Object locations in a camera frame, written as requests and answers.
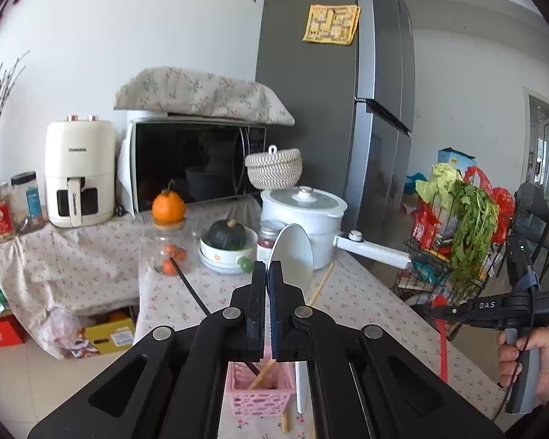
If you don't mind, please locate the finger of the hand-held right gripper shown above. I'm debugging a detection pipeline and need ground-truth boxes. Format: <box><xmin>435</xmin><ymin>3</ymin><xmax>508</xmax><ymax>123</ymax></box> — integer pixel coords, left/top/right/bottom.
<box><xmin>412</xmin><ymin>296</ymin><xmax>513</xmax><ymax>328</ymax></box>

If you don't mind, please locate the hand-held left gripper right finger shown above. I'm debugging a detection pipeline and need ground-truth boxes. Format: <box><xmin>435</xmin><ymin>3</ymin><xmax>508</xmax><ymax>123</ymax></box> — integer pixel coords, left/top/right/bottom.
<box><xmin>268</xmin><ymin>260</ymin><xmax>506</xmax><ymax>439</ymax></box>

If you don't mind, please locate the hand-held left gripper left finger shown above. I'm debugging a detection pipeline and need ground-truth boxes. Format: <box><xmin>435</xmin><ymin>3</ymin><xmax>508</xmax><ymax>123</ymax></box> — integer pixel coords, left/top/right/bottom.
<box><xmin>27</xmin><ymin>260</ymin><xmax>268</xmax><ymax>439</ymax></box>

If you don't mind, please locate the metal spoon white handle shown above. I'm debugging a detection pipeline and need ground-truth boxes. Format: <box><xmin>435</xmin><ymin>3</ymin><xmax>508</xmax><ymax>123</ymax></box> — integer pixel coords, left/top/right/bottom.
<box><xmin>265</xmin><ymin>223</ymin><xmax>315</xmax><ymax>414</ymax></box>

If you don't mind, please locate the pink utensil basket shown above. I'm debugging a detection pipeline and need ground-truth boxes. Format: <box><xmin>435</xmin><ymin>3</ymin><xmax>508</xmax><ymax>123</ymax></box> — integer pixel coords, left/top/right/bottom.
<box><xmin>227</xmin><ymin>348</ymin><xmax>296</xmax><ymax>418</ymax></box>

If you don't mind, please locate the red ribbon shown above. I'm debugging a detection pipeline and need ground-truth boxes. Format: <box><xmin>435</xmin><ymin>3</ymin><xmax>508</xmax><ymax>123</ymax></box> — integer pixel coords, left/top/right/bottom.
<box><xmin>432</xmin><ymin>295</ymin><xmax>451</xmax><ymax>382</ymax></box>

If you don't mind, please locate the white ceramic bowl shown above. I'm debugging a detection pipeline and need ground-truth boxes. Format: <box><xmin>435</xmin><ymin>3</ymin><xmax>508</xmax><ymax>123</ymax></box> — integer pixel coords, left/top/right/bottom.
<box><xmin>198</xmin><ymin>228</ymin><xmax>259</xmax><ymax>275</ymax></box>

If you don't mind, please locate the plastic jar of dried fruit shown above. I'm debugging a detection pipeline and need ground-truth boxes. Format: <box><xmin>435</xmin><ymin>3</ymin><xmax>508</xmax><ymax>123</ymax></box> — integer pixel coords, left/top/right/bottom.
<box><xmin>256</xmin><ymin>219</ymin><xmax>288</xmax><ymax>263</ymax></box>

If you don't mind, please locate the leafy green herb bunch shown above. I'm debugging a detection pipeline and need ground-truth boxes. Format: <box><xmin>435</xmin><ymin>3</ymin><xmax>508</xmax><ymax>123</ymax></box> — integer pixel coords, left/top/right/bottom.
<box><xmin>439</xmin><ymin>178</ymin><xmax>501</xmax><ymax>296</ymax></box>

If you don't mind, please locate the green pumpkin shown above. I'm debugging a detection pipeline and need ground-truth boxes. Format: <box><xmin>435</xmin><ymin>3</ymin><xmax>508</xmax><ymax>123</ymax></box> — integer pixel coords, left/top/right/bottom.
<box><xmin>206</xmin><ymin>218</ymin><xmax>249</xmax><ymax>251</ymax></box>

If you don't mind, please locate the cherry print tablecloth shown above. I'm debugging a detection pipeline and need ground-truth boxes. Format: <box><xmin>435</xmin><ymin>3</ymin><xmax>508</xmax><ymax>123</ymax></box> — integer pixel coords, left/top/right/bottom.
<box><xmin>137</xmin><ymin>201</ymin><xmax>499</xmax><ymax>439</ymax></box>

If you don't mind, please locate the red snack packet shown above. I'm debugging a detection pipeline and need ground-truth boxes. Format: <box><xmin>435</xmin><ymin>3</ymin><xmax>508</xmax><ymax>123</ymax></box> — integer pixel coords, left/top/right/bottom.
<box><xmin>412</xmin><ymin>203</ymin><xmax>442</xmax><ymax>250</ymax></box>

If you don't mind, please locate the black chair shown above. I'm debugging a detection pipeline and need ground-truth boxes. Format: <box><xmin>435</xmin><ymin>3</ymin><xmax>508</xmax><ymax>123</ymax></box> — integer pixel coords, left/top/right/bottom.
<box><xmin>515</xmin><ymin>183</ymin><xmax>549</xmax><ymax>261</ymax></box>

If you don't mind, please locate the red plastic bag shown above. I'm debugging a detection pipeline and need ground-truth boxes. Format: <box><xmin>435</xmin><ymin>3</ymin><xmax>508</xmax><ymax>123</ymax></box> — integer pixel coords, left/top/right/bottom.
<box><xmin>464</xmin><ymin>166</ymin><xmax>517</xmax><ymax>245</ymax></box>

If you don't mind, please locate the glass jar wooden lid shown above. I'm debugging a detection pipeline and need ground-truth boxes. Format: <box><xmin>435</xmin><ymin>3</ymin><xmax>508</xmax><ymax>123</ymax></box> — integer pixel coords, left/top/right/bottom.
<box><xmin>139</xmin><ymin>219</ymin><xmax>197</xmax><ymax>277</ymax></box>

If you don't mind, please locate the white pot lid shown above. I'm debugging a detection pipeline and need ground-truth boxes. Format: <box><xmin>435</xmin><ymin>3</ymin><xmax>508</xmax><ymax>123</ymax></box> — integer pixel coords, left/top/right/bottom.
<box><xmin>261</xmin><ymin>185</ymin><xmax>348</xmax><ymax>221</ymax></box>

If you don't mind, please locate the light green cabbage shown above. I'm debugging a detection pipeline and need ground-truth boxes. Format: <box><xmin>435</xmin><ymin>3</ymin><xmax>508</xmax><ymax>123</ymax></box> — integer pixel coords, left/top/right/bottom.
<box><xmin>415</xmin><ymin>163</ymin><xmax>463</xmax><ymax>204</ymax></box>

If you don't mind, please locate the teal plastic bag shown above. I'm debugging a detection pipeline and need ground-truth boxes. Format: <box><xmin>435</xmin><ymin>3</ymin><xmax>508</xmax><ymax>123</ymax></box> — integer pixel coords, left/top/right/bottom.
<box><xmin>405</xmin><ymin>173</ymin><xmax>428</xmax><ymax>195</ymax></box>

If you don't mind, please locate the large orange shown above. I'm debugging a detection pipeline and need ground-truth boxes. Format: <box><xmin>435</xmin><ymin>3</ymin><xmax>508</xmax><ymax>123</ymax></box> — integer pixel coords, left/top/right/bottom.
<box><xmin>152</xmin><ymin>178</ymin><xmax>186</xmax><ymax>226</ymax></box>

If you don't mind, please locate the yellow cardboard box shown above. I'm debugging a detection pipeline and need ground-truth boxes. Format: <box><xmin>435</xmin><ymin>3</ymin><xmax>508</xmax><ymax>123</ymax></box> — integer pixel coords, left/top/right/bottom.
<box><xmin>80</xmin><ymin>315</ymin><xmax>138</xmax><ymax>357</ymax></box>

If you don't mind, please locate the woven lidded basket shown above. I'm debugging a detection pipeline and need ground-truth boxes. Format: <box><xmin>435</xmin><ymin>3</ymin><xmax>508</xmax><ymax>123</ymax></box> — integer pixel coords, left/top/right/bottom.
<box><xmin>244</xmin><ymin>145</ymin><xmax>303</xmax><ymax>191</ymax></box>

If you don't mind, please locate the blue cardboard box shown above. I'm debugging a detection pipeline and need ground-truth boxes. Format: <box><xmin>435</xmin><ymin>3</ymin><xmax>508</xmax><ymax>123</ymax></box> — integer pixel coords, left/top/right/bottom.
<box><xmin>437</xmin><ymin>147</ymin><xmax>477</xmax><ymax>170</ymax></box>

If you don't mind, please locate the glass door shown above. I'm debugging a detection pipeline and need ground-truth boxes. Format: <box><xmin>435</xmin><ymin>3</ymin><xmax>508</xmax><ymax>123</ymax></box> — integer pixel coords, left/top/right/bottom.
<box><xmin>526</xmin><ymin>87</ymin><xmax>549</xmax><ymax>202</ymax></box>

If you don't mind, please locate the small floral tablecloth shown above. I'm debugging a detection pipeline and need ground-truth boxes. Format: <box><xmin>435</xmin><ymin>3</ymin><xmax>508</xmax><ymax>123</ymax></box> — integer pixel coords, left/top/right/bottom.
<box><xmin>0</xmin><ymin>201</ymin><xmax>261</xmax><ymax>360</ymax></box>

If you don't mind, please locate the clear plastic bag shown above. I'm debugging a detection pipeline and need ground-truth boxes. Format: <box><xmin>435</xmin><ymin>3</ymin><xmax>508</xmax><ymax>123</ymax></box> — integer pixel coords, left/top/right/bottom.
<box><xmin>41</xmin><ymin>306</ymin><xmax>90</xmax><ymax>360</ymax></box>

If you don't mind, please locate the grey refrigerator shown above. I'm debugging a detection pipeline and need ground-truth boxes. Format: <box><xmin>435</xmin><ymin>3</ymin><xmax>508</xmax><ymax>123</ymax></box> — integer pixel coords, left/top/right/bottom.
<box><xmin>255</xmin><ymin>0</ymin><xmax>415</xmax><ymax>248</ymax></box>

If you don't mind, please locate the floral cloth cover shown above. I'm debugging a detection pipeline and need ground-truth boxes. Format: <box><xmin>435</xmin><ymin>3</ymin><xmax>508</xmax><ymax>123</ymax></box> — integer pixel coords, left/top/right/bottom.
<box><xmin>114</xmin><ymin>67</ymin><xmax>296</xmax><ymax>126</ymax></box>

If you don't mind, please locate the cream air fryer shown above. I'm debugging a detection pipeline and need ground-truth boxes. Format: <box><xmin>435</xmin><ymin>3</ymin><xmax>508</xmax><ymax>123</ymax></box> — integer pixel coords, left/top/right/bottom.
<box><xmin>45</xmin><ymin>114</ymin><xmax>117</xmax><ymax>228</ymax></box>

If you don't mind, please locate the plastic jar blue label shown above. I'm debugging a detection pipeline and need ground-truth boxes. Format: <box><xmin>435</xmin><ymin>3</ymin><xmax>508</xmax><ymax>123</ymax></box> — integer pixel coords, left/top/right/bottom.
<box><xmin>10</xmin><ymin>171</ymin><xmax>46</xmax><ymax>234</ymax></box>

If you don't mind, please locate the red box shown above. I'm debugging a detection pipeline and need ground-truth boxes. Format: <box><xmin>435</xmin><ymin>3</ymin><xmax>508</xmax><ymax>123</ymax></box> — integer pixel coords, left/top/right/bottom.
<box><xmin>0</xmin><ymin>315</ymin><xmax>26</xmax><ymax>348</ymax></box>

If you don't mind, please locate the yellow paper sheet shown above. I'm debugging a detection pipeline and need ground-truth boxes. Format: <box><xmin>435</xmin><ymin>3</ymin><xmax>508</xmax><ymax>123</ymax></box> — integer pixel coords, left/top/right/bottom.
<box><xmin>302</xmin><ymin>4</ymin><xmax>362</xmax><ymax>46</ymax></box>

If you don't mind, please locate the black wire cart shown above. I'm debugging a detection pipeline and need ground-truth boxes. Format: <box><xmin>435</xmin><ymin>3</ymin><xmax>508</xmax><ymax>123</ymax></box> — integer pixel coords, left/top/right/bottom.
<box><xmin>391</xmin><ymin>201</ymin><xmax>499</xmax><ymax>305</ymax></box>

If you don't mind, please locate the white pot with handle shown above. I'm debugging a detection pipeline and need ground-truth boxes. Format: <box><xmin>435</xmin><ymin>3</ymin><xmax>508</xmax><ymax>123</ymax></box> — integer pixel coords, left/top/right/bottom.
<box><xmin>260</xmin><ymin>185</ymin><xmax>413</xmax><ymax>271</ymax></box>

